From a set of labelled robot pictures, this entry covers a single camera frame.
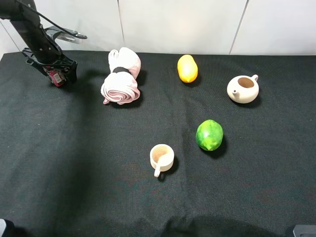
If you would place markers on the beige ceramic teapot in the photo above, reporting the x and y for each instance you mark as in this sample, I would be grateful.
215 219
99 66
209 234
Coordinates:
243 89

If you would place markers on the green papaya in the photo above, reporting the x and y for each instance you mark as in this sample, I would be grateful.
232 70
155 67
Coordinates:
209 135

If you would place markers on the grey base corner right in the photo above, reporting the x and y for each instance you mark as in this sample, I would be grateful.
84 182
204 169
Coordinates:
301 231

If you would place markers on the grey base corner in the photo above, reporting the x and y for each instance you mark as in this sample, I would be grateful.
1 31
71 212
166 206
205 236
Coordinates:
7 228
301 231

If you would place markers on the grey base corner left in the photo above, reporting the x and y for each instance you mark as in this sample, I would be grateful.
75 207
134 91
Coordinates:
7 228

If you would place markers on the black tablecloth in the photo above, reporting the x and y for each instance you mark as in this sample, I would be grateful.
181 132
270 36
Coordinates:
71 166

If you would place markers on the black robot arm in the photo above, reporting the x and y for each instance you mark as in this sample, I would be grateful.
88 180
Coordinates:
25 18

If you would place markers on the rolled pink towel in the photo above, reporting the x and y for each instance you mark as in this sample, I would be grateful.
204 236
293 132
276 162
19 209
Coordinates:
121 86

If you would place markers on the red black tin box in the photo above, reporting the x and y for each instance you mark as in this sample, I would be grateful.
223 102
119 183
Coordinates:
55 76

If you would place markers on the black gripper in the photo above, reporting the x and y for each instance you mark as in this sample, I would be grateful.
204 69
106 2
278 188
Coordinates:
47 59

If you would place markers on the orange yellow papaya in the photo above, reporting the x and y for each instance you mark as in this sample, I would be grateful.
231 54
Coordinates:
187 68

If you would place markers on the beige cup with handle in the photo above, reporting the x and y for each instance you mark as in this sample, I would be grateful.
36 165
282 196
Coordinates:
161 158

